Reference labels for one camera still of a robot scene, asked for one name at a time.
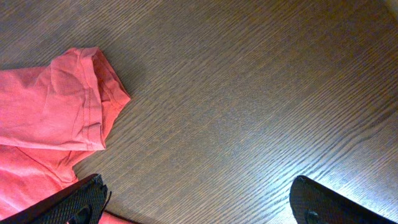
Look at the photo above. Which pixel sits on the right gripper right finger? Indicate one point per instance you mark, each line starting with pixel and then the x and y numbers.
pixel 313 203

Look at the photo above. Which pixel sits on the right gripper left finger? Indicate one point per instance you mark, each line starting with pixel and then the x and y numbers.
pixel 81 203

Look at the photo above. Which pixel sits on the orange t-shirt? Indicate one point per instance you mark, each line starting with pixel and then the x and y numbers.
pixel 52 118

